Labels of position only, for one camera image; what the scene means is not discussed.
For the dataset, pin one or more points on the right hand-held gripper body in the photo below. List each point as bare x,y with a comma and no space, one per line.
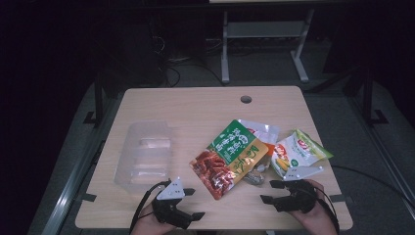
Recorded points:
298,197

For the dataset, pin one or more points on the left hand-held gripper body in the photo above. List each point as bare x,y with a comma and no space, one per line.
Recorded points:
171,192

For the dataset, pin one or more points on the white and green corn packet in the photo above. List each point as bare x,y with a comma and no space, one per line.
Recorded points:
298,151

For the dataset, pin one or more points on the clear plastic container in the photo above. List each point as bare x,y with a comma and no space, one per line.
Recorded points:
143,156

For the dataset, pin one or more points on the green and orange snack packet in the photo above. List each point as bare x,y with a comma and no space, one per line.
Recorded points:
228,156

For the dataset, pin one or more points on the white and orange snack packet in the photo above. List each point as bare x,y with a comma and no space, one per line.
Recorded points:
264,132

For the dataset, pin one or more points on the person's right hand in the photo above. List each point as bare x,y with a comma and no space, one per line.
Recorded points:
318,218

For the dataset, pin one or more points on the person's left hand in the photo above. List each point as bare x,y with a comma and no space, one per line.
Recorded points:
148,225

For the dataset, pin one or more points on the black tape piece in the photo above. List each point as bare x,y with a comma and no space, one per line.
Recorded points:
337,198
88,197

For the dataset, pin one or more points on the black metal stand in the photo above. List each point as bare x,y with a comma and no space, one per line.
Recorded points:
368,98
98,98

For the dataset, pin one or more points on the white metal stand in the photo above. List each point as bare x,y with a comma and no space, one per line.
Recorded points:
264,29

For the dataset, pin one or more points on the grey metal rail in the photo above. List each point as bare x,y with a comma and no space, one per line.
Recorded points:
68,192
385,153

